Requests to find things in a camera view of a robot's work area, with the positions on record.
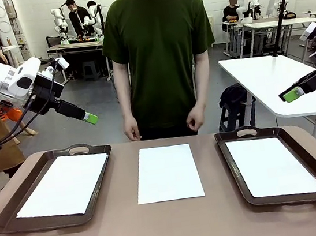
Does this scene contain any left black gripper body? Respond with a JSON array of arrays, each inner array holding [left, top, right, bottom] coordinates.
[[28, 69, 68, 117]]

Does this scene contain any white A4 paper sheet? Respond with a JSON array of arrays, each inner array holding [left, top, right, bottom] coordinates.
[[131, 141, 206, 205], [225, 129, 316, 205], [8, 149, 116, 224]]

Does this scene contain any person's left forearm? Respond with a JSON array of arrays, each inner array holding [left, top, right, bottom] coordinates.
[[190, 73, 215, 111]]

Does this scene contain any person's right forearm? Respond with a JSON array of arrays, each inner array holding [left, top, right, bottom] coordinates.
[[115, 83, 136, 121]]

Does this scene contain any person's right hand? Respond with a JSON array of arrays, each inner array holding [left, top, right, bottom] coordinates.
[[122, 115, 143, 143]]

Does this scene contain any person's left hand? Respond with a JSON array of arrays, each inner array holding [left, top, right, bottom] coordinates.
[[184, 106, 209, 134]]

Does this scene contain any grey plastic stool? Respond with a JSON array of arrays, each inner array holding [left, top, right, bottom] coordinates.
[[80, 58, 102, 82]]

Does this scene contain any black office chair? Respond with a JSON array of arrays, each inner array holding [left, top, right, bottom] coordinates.
[[45, 34, 62, 50]]

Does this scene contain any brown top background table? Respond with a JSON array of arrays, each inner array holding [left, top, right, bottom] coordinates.
[[46, 37, 109, 80]]

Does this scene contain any black bag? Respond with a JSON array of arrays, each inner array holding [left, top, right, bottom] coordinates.
[[217, 81, 255, 110]]

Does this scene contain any white background table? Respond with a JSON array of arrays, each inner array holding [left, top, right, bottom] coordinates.
[[243, 14, 316, 57]]

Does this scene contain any black stool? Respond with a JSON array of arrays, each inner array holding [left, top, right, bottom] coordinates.
[[216, 100, 261, 134]]

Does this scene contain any white standing air conditioner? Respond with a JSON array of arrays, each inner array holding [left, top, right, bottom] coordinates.
[[0, 0, 21, 69]]

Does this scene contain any person in black shirt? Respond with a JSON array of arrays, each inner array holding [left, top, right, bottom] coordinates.
[[64, 0, 96, 39]]

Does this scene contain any white monitor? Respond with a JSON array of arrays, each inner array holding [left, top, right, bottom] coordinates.
[[264, 0, 280, 16]]

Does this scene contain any brown plastic serving tray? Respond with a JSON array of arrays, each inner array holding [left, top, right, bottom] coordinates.
[[213, 117, 316, 215], [0, 140, 122, 236]]

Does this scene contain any seated person in black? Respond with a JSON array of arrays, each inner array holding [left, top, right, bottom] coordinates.
[[219, 0, 244, 32]]

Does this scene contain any person in green shirt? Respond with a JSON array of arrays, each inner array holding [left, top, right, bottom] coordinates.
[[95, 0, 227, 147]]

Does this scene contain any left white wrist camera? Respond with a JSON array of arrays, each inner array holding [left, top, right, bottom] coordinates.
[[55, 56, 71, 71]]

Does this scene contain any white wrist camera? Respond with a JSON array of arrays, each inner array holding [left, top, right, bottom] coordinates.
[[297, 21, 316, 43], [55, 56, 71, 71]]

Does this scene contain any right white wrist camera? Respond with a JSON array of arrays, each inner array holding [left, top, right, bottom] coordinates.
[[297, 21, 316, 43]]

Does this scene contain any black camera stand pole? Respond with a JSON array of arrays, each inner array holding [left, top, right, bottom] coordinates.
[[264, 0, 299, 58]]

